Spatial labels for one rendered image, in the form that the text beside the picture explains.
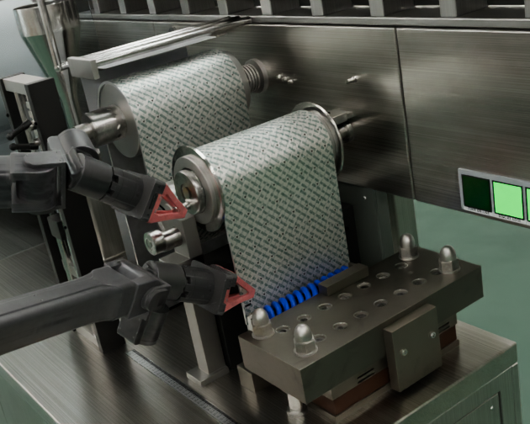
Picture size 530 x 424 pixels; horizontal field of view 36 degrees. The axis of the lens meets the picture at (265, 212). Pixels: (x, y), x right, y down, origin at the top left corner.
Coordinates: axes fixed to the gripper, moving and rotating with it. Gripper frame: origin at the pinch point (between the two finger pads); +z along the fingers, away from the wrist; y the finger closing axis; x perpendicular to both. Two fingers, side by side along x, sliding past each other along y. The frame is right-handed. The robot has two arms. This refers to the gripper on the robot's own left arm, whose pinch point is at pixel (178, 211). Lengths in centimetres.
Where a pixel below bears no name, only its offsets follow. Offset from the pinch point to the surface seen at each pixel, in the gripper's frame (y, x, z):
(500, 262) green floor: -104, 31, 235
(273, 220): 6.5, 4.1, 13.8
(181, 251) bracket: -3.5, -6.2, 5.6
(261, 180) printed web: 6.5, 9.3, 8.3
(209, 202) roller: 4.9, 3.0, 1.6
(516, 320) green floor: -68, 8, 206
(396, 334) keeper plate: 28.2, -6.0, 26.9
